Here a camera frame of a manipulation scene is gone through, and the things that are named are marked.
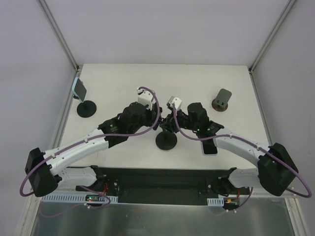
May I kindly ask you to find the phone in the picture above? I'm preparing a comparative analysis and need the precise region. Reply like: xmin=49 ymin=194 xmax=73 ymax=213
xmin=201 ymin=140 xmax=218 ymax=156
xmin=71 ymin=77 xmax=87 ymax=102

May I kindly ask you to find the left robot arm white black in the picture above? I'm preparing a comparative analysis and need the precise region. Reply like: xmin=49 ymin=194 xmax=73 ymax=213
xmin=20 ymin=102 xmax=162 ymax=197

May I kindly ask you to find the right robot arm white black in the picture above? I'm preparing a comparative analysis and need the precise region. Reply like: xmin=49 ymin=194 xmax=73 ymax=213
xmin=167 ymin=102 xmax=298 ymax=196

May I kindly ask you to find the grey stand on wooden base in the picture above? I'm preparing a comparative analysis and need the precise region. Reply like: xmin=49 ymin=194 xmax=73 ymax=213
xmin=212 ymin=88 xmax=232 ymax=112

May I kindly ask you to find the black round phone stand left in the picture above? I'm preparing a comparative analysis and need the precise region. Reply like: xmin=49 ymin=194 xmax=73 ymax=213
xmin=76 ymin=100 xmax=97 ymax=118

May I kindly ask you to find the phone in light blue case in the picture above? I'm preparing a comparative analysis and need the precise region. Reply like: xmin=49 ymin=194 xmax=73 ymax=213
xmin=71 ymin=77 xmax=87 ymax=102

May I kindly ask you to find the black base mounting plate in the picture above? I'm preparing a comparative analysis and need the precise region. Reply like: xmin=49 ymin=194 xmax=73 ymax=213
xmin=86 ymin=166 xmax=250 ymax=206

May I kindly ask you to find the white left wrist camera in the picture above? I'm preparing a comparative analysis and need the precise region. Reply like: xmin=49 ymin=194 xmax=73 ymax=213
xmin=137 ymin=88 xmax=155 ymax=110

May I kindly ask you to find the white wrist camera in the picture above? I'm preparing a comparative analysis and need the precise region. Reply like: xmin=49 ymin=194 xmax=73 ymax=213
xmin=166 ymin=96 xmax=182 ymax=110
xmin=137 ymin=88 xmax=155 ymax=110

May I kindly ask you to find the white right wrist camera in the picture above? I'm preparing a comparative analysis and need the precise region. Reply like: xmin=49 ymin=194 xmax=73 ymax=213
xmin=166 ymin=96 xmax=182 ymax=110

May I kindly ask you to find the white cable duct right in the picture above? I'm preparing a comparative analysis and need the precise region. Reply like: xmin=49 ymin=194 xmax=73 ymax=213
xmin=207 ymin=197 xmax=224 ymax=207

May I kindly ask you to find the white cable duct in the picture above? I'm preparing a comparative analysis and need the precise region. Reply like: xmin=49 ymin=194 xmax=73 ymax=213
xmin=41 ymin=193 xmax=118 ymax=204
xmin=207 ymin=197 xmax=224 ymax=207

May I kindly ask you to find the white cable duct left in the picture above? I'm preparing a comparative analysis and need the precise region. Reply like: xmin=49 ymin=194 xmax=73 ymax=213
xmin=41 ymin=193 xmax=118 ymax=204

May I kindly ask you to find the aluminium frame post left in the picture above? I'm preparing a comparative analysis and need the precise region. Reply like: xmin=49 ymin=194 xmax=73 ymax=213
xmin=36 ymin=0 xmax=80 ymax=72

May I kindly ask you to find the aluminium frame post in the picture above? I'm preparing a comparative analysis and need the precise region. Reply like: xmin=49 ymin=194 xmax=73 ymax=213
xmin=36 ymin=0 xmax=80 ymax=72
xmin=248 ymin=0 xmax=298 ymax=74

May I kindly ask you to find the aluminium frame post right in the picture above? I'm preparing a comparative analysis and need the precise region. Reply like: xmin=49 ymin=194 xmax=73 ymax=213
xmin=248 ymin=0 xmax=298 ymax=74

